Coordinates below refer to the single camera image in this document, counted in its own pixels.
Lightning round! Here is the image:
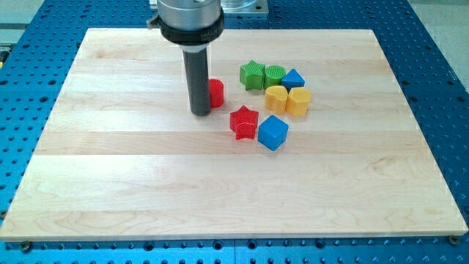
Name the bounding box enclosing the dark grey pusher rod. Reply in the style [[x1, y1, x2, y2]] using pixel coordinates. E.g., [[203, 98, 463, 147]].
[[183, 48, 211, 117]]

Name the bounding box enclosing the green star block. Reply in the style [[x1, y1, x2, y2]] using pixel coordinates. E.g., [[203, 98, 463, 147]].
[[240, 60, 265, 91]]

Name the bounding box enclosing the red star block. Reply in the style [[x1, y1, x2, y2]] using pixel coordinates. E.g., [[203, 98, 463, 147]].
[[229, 106, 259, 140]]

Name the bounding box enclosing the blue cube block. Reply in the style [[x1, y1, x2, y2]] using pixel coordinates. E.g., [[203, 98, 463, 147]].
[[258, 115, 289, 151]]

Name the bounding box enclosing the red cylinder block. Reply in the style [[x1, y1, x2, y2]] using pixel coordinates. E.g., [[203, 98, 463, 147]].
[[209, 78, 224, 108]]

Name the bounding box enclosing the green cylinder block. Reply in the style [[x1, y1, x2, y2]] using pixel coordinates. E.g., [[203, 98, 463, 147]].
[[263, 65, 287, 89]]

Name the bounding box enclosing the yellow heart block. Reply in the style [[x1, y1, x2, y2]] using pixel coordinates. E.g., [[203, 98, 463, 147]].
[[265, 85, 288, 114]]

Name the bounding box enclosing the blue triangle block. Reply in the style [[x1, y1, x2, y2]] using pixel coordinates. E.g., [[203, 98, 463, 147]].
[[281, 69, 305, 92]]

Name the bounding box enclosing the yellow hexagon block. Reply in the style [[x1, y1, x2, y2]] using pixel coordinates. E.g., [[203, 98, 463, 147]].
[[285, 87, 312, 117]]

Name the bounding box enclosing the light wooden board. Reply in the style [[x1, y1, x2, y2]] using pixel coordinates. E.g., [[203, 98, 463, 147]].
[[1, 29, 468, 241]]

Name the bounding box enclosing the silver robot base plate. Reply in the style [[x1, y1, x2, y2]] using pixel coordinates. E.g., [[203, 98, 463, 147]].
[[149, 0, 269, 18]]

